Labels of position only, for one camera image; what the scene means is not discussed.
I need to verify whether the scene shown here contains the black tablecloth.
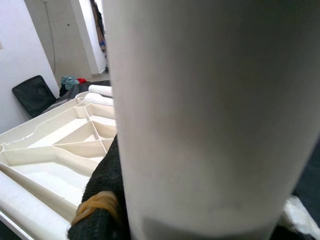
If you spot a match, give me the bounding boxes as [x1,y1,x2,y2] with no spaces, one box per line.
[58,79,320,208]

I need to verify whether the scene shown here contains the hanging clothes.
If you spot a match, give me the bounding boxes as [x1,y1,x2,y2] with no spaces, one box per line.
[91,0,108,53]

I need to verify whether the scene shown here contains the white plastic table top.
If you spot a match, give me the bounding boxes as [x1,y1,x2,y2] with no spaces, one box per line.
[0,92,118,240]

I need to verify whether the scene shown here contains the tan rubber band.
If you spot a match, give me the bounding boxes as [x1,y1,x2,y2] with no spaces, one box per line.
[71,191,120,225]

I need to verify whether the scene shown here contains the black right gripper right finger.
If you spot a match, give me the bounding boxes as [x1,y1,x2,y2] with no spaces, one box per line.
[272,194,320,240]

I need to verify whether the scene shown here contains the teal plush toy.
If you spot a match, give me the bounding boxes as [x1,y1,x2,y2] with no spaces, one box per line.
[59,75,80,91]

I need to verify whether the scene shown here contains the black folding chair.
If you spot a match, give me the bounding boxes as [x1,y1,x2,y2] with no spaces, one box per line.
[11,74,58,118]

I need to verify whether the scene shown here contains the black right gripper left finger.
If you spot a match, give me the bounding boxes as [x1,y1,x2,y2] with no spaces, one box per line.
[66,134,133,240]

